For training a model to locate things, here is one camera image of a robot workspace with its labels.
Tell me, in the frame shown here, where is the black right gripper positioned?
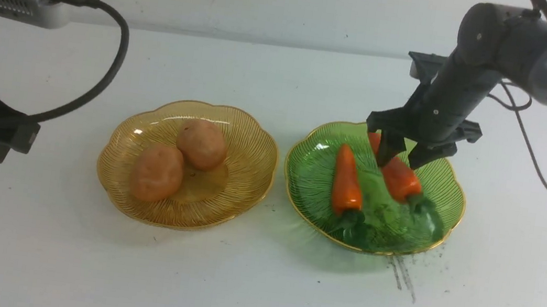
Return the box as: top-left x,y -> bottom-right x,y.
366,50 -> 502,170

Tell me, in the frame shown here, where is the orange carrot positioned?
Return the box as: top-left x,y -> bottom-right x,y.
359,156 -> 446,243
330,144 -> 370,250

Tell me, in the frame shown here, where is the tan potato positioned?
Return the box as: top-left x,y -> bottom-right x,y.
128,143 -> 185,203
176,119 -> 227,171

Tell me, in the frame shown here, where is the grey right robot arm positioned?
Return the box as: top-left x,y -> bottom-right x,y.
366,0 -> 547,169

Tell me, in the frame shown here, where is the green ribbed plastic plate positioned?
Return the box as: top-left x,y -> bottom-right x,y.
284,121 -> 467,256

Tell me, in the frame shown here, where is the amber ribbed plastic plate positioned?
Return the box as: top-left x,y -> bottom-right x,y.
96,100 -> 280,231

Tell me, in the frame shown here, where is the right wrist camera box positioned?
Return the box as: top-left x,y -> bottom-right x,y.
408,51 -> 448,85

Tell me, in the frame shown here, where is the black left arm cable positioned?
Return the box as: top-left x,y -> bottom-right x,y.
0,0 -> 135,149

